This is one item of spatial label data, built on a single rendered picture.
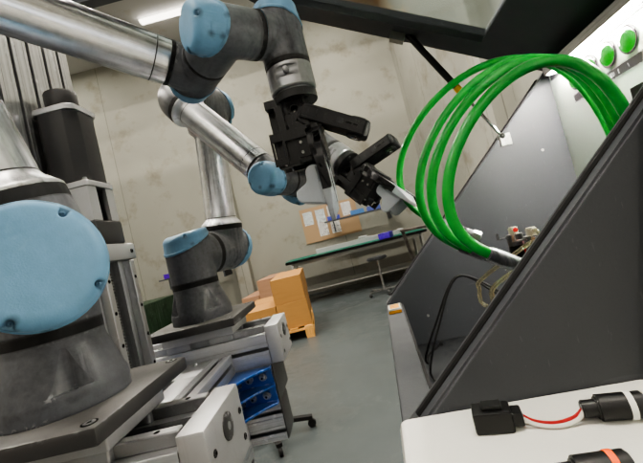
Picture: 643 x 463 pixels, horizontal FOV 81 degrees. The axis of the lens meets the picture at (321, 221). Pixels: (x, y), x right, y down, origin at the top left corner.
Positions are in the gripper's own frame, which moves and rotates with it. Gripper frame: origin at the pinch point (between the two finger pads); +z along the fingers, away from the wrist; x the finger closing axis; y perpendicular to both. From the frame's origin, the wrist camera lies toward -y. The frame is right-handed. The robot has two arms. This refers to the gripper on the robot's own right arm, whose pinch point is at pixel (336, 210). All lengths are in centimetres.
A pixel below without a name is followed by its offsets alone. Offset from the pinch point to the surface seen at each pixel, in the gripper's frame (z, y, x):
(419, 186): -0.8, -13.9, -3.2
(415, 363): 25.2, -6.2, 2.3
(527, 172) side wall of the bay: 0, -46, -43
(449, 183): 0.9, -15.3, 12.8
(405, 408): 25.2, -3.6, 15.4
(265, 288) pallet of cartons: 70, 226, -639
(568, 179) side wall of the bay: 4, -55, -43
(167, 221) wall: -119, 454, -753
